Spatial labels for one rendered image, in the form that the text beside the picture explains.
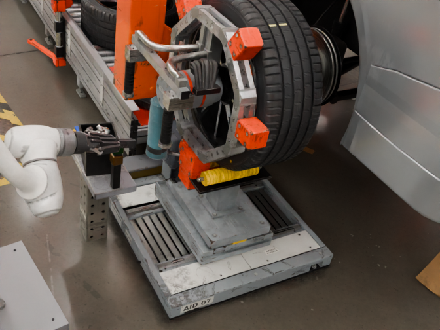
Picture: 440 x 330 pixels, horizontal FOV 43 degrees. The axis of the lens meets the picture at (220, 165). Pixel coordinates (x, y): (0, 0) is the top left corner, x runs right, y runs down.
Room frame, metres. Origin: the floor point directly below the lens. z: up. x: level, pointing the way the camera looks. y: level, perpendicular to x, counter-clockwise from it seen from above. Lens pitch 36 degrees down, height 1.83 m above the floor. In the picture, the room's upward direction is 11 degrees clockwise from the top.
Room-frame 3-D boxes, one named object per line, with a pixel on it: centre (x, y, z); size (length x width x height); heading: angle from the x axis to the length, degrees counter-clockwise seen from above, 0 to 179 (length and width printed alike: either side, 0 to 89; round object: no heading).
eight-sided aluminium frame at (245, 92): (1.81, 0.10, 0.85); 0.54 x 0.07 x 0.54; 35
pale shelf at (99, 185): (1.78, 0.49, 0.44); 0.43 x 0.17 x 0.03; 35
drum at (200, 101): (1.77, 0.16, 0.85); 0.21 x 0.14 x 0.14; 125
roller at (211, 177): (1.77, -0.05, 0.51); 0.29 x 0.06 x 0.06; 125
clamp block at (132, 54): (1.83, 0.37, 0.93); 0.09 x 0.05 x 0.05; 125
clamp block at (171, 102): (1.55, 0.17, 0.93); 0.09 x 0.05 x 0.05; 125
